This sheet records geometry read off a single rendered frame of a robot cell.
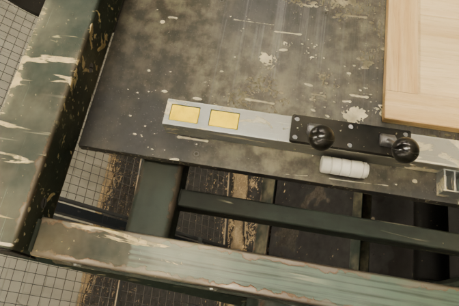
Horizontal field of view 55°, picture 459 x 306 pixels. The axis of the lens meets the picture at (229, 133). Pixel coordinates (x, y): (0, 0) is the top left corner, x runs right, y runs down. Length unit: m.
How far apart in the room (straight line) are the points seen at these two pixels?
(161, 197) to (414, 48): 0.55
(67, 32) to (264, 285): 0.53
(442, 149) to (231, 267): 0.40
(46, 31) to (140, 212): 0.36
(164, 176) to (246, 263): 0.23
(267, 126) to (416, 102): 0.28
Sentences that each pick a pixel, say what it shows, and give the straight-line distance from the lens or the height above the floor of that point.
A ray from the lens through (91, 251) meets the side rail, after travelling 0.73.
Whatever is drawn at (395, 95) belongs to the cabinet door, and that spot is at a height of 1.32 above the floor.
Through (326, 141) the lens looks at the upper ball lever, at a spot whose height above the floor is 1.51.
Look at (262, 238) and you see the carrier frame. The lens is 1.79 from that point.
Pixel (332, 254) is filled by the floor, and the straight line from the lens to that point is 2.57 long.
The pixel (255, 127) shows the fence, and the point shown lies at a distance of 0.76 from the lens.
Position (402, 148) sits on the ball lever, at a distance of 0.67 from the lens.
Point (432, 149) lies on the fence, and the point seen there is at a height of 1.28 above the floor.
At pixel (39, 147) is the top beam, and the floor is 1.80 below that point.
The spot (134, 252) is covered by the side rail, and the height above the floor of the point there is 1.64.
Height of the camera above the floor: 1.95
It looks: 32 degrees down
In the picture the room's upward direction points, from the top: 65 degrees counter-clockwise
